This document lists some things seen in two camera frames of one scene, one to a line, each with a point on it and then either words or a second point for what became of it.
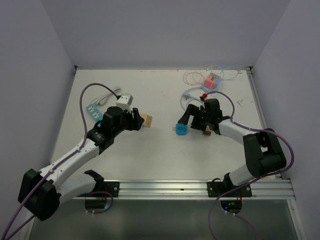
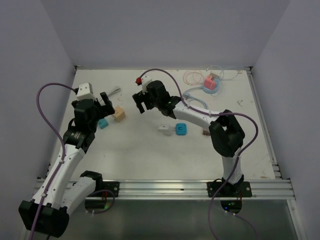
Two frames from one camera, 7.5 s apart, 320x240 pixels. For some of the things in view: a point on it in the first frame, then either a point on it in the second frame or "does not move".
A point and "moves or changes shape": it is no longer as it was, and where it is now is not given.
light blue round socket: [218, 86] does not move
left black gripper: [135, 121] → [105, 110]
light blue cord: [185, 95] does not move
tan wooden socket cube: [147, 120] moves or changes shape
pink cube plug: [209, 83] does not move
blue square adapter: [181, 129] does not move
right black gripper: [191, 110] → [140, 98]
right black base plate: [215, 189] does not move
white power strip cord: [101, 100] does not move
